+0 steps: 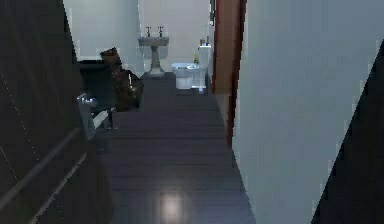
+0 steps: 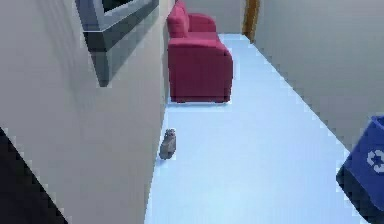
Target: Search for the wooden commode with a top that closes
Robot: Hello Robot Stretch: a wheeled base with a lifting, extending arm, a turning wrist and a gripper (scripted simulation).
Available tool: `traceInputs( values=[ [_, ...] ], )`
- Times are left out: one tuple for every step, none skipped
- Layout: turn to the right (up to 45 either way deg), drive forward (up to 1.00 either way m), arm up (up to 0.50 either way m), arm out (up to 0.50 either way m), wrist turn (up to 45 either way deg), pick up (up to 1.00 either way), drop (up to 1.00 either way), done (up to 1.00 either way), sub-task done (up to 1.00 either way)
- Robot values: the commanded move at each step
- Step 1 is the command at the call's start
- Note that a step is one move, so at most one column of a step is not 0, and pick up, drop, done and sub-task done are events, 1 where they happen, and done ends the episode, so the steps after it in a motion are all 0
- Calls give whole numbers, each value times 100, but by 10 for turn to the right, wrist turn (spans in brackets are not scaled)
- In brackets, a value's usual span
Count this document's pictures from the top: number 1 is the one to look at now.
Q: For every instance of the white toilet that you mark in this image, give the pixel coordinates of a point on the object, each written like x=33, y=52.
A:
x=185, y=71

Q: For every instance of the yellow bottle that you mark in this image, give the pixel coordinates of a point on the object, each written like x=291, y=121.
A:
x=196, y=57

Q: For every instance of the white narrow cabinet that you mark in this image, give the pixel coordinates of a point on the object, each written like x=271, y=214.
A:
x=204, y=56

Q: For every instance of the brown wooden room door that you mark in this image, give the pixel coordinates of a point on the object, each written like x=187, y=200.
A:
x=226, y=50

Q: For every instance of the black chair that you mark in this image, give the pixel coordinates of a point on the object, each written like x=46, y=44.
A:
x=97, y=87

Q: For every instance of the grey pedestal sink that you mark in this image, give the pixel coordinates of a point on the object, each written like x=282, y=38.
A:
x=154, y=50

